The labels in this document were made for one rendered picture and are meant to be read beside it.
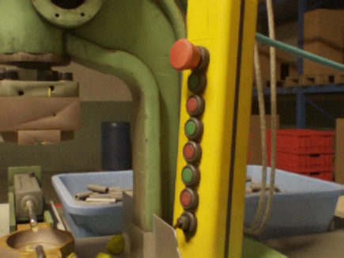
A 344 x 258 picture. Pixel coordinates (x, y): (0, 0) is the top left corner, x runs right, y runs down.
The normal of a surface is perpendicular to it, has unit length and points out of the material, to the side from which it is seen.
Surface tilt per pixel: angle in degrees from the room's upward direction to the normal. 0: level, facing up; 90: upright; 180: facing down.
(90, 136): 90
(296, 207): 100
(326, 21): 90
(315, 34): 90
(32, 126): 90
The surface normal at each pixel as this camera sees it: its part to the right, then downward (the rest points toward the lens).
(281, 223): 0.33, 0.22
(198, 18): -0.73, -0.06
